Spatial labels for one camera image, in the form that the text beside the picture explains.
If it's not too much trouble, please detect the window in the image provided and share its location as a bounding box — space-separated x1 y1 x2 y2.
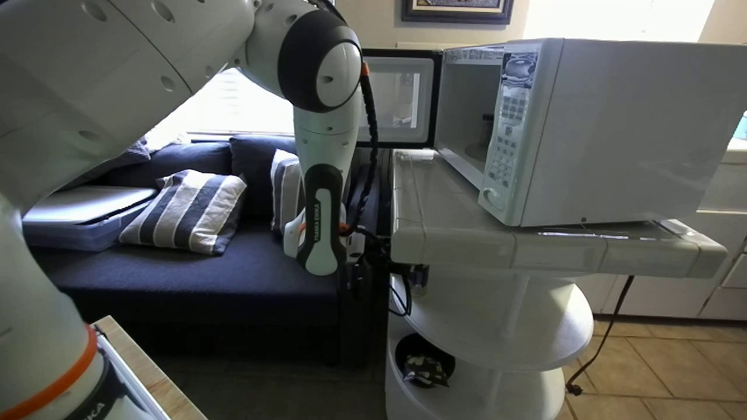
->
144 66 296 138
523 0 716 46

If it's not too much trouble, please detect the microwave door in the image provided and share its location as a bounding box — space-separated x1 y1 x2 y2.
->
357 48 444 150

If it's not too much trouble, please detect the black bowl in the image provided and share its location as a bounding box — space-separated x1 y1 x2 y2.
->
395 333 456 389

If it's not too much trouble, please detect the grey cushion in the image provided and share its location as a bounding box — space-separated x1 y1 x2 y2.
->
114 137 153 166

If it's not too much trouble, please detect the dark blue sofa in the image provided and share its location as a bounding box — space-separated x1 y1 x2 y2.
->
23 134 393 369

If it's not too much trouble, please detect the patterned packet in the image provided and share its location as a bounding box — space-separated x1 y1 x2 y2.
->
402 354 451 389

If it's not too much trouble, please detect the white microwave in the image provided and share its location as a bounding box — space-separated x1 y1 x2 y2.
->
357 38 747 228

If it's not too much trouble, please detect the white round shelf unit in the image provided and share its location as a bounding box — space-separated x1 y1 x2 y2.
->
385 271 595 420

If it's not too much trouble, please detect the black cable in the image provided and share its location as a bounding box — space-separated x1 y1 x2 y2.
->
564 275 636 398

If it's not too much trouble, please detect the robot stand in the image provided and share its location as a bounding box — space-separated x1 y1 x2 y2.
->
90 315 208 420

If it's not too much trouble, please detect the framed picture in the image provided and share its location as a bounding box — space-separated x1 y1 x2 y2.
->
401 0 515 26

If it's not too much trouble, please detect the dark blue cushion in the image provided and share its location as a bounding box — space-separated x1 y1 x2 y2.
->
229 135 299 223

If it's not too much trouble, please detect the plastic storage bin with lid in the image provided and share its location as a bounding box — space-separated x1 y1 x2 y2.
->
22 185 159 253

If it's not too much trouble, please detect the striped pillow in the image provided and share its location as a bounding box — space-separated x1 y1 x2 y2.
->
270 148 305 235
118 169 248 257

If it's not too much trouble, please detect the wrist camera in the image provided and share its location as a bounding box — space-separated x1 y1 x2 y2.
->
388 262 431 296

